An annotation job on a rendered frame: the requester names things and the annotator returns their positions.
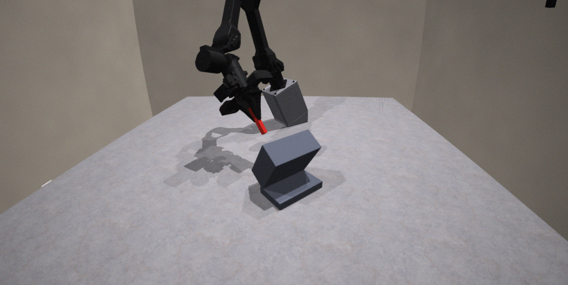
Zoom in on red rectangular block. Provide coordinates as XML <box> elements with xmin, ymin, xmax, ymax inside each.
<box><xmin>249</xmin><ymin>108</ymin><xmax>267</xmax><ymax>135</ymax></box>

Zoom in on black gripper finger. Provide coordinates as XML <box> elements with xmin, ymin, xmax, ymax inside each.
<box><xmin>241</xmin><ymin>90</ymin><xmax>262</xmax><ymax>120</ymax></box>
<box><xmin>231</xmin><ymin>101</ymin><xmax>255</xmax><ymax>123</ymax></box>

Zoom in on blue-grey sloped panel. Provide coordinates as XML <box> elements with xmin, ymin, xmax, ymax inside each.
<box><xmin>252</xmin><ymin>129</ymin><xmax>322</xmax><ymax>211</ymax></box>

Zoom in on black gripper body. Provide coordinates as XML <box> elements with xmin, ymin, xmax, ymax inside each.
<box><xmin>219</xmin><ymin>67</ymin><xmax>273</xmax><ymax>116</ymax></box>

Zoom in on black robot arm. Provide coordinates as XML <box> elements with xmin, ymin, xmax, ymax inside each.
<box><xmin>195</xmin><ymin>0</ymin><xmax>287</xmax><ymax>102</ymax></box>

